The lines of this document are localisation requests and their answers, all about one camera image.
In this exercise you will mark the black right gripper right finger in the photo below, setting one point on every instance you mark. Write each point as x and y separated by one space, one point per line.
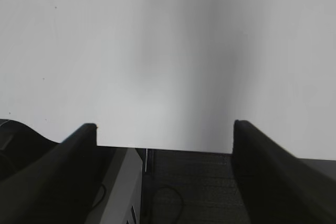
275 186

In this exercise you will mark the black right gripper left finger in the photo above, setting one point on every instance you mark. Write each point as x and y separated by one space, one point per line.
43 181

